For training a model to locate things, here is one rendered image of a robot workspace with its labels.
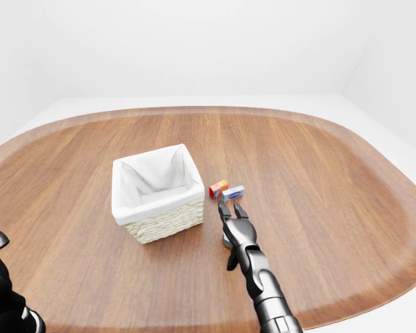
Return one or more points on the right silver black robot arm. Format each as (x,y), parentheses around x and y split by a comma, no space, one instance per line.
(268,291)

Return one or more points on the small soup can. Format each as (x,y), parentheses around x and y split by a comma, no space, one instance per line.
(226,242)

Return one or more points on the small blue white box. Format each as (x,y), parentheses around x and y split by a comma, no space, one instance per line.
(233,193)

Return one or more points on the white-lined wicker basket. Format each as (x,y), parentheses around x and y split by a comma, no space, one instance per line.
(166,208)

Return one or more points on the left silver black robot arm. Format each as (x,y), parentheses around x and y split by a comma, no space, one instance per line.
(3,291)

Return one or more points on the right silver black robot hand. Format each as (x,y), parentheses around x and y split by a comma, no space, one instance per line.
(241,230)

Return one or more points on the small red orange box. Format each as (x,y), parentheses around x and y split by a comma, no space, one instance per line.
(217,189)

